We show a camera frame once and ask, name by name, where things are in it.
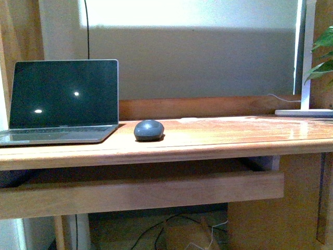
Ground grey computer mouse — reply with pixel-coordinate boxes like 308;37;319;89
134;120;164;142

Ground wooden keyboard tray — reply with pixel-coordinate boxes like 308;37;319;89
1;171;284;219

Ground wooden desk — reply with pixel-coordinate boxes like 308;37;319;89
1;98;332;249

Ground grey open laptop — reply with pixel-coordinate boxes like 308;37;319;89
1;59;119;146

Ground green plant leaves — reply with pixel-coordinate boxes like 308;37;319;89
305;26;332;88

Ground white lamp cable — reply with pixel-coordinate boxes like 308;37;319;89
267;93;302;103

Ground black floor cable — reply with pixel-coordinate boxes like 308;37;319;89
130;213;228;250

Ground white floor cable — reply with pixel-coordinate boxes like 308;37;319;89
185;220;229;250

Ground black wall cable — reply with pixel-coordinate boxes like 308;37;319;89
83;0;91;60

